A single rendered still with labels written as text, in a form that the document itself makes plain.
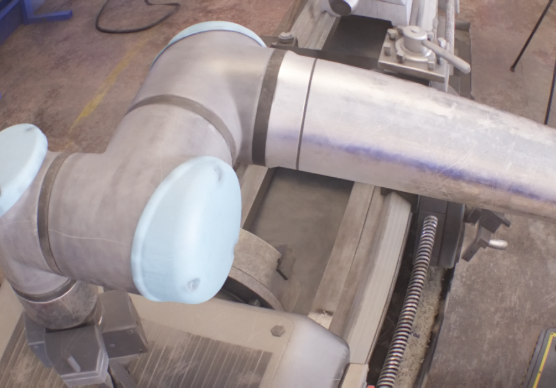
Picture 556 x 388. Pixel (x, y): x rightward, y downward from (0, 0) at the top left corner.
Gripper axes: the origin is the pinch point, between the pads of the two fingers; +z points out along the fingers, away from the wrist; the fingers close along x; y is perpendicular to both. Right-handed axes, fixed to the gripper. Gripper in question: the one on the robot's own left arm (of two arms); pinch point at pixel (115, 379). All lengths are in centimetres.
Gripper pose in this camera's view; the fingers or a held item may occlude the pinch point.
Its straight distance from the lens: 70.9
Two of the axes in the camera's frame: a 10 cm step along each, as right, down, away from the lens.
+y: -2.9, -6.6, 7.0
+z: 0.9, 7.1, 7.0
